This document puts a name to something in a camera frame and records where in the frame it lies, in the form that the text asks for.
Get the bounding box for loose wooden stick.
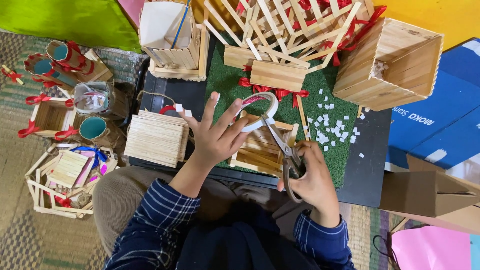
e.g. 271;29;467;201
295;94;313;142

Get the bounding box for cylinder holder with paper scraps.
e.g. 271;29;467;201
73;80;131;121

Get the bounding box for black cutting board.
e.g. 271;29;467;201
128;56;393;209

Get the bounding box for blue straw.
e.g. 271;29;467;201
170;0;191;50

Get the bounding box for pink paper sheet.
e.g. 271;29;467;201
390;225;474;270

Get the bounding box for brown-handled metal scissors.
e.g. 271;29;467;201
260;114;307;204

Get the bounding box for brown cardboard box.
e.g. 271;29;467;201
378;154;480;236

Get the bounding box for person's brown trouser leg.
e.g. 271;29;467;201
92;165;353;259

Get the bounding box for stack of flat wooden sticks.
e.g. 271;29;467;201
123;109;191;169

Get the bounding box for white double-sided tape roll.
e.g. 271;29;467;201
230;92;280;133

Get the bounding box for red ribbon strip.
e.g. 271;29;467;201
238;65;310;109

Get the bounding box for woven floor mat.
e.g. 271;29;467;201
0;30;424;270

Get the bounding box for blue ribbon bow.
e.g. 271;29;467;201
70;146;109;170

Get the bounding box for large wooden stick box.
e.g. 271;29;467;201
332;17;445;112

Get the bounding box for paper-lined wooden stick box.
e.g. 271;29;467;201
138;0;211;82

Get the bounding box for person's right hand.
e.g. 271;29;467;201
277;140;340;218

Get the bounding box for blue cardboard box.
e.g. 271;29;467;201
385;37;480;185

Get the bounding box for green cloth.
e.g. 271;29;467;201
0;0;142;54

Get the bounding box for yellow cloth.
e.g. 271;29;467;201
369;0;480;51

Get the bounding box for black cable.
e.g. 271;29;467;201
372;234;401;270

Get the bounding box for twine-wrapped cylinder holder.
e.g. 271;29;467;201
78;116;127;150

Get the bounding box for jute twine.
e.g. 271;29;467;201
136;90;178;114

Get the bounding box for pink paper corner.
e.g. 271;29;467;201
116;0;148;30

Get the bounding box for person's left hand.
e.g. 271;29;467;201
175;92;262;168

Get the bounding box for wooden stick with red ribbon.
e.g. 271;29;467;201
1;64;25;86

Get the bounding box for open wooden stick box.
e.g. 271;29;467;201
228;110;300;178

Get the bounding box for stick cylinder with red ribbon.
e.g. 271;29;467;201
46;40;113;82
23;52;80;89

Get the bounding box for square stick box red bows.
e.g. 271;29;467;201
17;94;82;142

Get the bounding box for scattered white tape pieces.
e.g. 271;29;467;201
301;88;366;159

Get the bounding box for heap of lattice stick baskets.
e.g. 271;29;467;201
203;0;388;74

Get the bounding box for small stick box with lid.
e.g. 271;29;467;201
223;45;311;93

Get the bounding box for green artificial grass mat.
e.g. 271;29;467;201
204;34;359;188

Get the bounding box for heap of stick frames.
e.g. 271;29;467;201
24;142;119;220

